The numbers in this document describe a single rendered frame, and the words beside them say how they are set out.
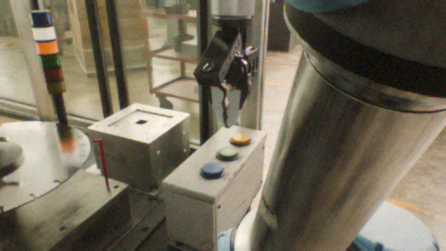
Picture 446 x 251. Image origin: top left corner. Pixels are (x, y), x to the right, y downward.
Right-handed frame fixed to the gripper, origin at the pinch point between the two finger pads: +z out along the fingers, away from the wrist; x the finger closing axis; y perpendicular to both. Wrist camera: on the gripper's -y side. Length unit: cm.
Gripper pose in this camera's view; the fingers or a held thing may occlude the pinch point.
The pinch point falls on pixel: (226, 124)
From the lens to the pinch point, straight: 67.7
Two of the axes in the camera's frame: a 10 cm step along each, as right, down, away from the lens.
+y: 4.4, -3.9, 8.1
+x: -9.0, -1.9, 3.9
